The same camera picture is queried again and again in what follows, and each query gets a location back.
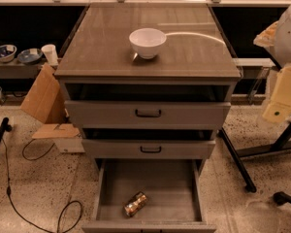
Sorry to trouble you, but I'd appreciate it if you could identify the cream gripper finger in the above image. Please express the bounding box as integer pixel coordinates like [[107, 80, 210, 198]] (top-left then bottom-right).
[[262, 63, 291, 123]]

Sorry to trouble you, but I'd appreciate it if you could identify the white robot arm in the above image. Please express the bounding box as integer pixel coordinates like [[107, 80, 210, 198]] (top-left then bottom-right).
[[253, 5, 291, 123]]

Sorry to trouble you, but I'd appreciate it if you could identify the grey drawer cabinet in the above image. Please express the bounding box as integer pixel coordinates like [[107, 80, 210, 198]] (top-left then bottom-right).
[[53, 2, 243, 167]]

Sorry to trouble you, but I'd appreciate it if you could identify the grey bottom drawer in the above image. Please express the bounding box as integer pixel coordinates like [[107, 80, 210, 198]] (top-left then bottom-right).
[[82, 159, 216, 233]]

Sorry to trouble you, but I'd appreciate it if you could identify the grey drawer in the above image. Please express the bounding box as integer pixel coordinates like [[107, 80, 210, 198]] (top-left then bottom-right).
[[82, 140, 215, 159], [65, 100, 231, 129], [82, 159, 216, 233]]

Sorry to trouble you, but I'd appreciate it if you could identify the white bowl on counter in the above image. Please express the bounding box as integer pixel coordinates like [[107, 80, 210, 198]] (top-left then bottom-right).
[[129, 28, 167, 59]]

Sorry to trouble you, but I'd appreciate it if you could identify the grey middle drawer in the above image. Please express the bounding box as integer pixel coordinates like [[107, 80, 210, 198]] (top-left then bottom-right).
[[82, 140, 215, 159]]

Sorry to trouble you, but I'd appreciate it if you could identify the grey top drawer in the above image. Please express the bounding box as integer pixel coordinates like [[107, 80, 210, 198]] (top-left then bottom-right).
[[65, 100, 231, 129]]

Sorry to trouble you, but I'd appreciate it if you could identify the black caster foot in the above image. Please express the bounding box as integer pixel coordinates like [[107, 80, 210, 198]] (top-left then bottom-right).
[[273, 191, 291, 206]]

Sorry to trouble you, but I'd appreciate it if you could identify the brown cardboard box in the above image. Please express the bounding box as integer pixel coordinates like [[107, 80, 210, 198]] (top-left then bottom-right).
[[20, 63, 80, 139]]

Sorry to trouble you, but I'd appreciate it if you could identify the white paper cup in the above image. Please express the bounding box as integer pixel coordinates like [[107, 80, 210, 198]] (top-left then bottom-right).
[[42, 44, 58, 66]]

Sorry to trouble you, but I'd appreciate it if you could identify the blue patterned bowl right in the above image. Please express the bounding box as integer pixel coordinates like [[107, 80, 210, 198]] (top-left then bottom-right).
[[17, 49, 43, 65]]

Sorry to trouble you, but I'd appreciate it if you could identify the blue patterned bowl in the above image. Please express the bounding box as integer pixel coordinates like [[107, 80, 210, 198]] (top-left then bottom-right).
[[0, 45, 16, 63], [17, 49, 43, 65]]

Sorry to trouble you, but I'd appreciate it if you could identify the grey side shelf left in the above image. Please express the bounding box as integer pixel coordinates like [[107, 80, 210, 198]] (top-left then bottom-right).
[[0, 58, 48, 80]]

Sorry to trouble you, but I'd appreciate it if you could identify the blue patterned bowl left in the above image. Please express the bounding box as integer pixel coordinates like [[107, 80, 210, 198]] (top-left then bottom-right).
[[0, 45, 16, 63]]

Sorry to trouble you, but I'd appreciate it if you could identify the black table leg frame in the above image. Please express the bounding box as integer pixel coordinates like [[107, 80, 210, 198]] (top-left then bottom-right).
[[218, 122, 291, 193]]

